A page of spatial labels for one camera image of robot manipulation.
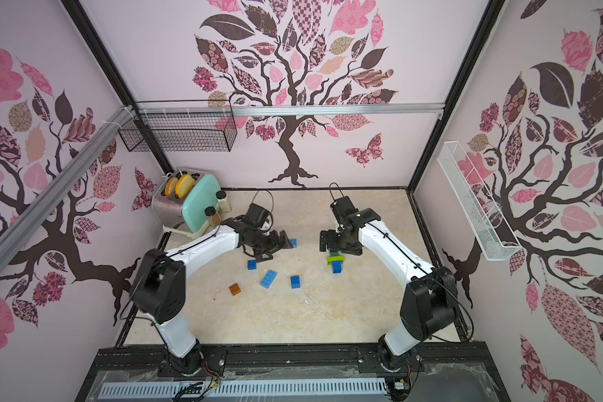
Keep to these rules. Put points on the mint green toaster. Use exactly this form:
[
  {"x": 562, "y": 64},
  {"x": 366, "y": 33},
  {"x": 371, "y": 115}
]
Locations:
[{"x": 181, "y": 200}]

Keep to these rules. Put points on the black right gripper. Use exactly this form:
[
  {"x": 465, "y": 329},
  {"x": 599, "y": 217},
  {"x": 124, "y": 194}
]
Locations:
[{"x": 332, "y": 240}]

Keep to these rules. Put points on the aluminium rail wall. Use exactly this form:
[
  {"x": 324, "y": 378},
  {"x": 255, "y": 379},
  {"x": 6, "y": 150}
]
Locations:
[
  {"x": 34, "y": 215},
  {"x": 322, "y": 110}
]

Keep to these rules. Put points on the pale spice jar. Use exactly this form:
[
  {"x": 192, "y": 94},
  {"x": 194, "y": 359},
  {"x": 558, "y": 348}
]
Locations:
[{"x": 223, "y": 201}]

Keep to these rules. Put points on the aluminium rail back wall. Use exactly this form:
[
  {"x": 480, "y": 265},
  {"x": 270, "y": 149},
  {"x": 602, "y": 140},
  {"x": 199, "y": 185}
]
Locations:
[{"x": 322, "y": 110}]

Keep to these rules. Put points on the aluminium rail left wall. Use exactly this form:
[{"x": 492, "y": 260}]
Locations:
[{"x": 34, "y": 215}]

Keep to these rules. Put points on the brown spice jar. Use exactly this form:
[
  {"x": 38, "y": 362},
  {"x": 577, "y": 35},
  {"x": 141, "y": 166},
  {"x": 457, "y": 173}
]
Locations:
[{"x": 213, "y": 217}]

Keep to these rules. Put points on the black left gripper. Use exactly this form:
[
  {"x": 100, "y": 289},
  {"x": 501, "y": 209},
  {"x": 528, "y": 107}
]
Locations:
[{"x": 274, "y": 245}]

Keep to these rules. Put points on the white cable duct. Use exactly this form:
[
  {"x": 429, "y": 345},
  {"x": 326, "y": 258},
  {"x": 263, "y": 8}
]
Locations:
[{"x": 242, "y": 390}]

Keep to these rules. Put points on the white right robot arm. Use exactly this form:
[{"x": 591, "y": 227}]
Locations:
[{"x": 430, "y": 296}]

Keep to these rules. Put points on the brown square lego brick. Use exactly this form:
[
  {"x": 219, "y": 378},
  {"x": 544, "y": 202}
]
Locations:
[{"x": 235, "y": 289}]

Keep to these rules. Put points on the light blue long lego brick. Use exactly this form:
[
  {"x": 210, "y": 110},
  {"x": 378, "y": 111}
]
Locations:
[{"x": 268, "y": 279}]

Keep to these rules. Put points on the white wire shelf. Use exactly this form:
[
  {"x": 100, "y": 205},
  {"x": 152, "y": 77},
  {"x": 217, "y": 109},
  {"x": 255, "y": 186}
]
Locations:
[{"x": 466, "y": 174}]

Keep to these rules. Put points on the lime green lego brick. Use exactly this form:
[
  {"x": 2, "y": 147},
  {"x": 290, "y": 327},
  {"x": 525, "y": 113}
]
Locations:
[{"x": 333, "y": 259}]

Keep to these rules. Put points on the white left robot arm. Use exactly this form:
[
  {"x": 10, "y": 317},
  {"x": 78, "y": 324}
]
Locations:
[{"x": 160, "y": 290}]

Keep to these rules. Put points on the black corner frame post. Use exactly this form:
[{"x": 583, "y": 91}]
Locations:
[{"x": 480, "y": 38}]

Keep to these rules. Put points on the blue small lego brick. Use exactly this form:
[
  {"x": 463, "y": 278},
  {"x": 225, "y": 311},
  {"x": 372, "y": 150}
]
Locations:
[{"x": 295, "y": 282}]

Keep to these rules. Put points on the black wire basket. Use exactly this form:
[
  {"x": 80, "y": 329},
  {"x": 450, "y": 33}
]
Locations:
[{"x": 181, "y": 126}]

